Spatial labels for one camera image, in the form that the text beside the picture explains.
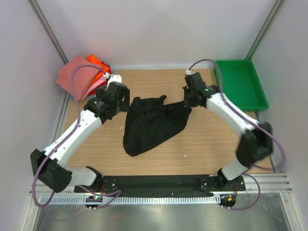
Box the orange folded shirt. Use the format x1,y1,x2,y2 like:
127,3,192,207
86,54,111,83

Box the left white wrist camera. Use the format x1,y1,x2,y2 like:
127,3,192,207
106,74,122,89

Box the green plastic tray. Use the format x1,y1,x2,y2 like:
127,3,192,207
216,60,269,112

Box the white slotted cable duct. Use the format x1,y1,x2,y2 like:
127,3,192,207
50,194,220,205

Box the light pink folded shirt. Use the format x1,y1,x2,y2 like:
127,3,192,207
85,72,110,96

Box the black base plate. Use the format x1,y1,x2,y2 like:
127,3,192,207
87,175,246,198

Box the black t shirt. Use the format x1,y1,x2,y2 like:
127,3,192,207
123,95,192,157

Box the red folded shirt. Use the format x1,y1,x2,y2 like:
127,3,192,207
88,62,112,96

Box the aluminium frame rail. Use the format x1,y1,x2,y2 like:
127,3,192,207
35,173,292,195

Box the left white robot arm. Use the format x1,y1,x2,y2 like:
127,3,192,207
30,81,130,193

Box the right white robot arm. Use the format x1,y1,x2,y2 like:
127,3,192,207
183,70,273,191

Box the salmon pink folded shirt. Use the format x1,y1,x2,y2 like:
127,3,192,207
56,54,103,101

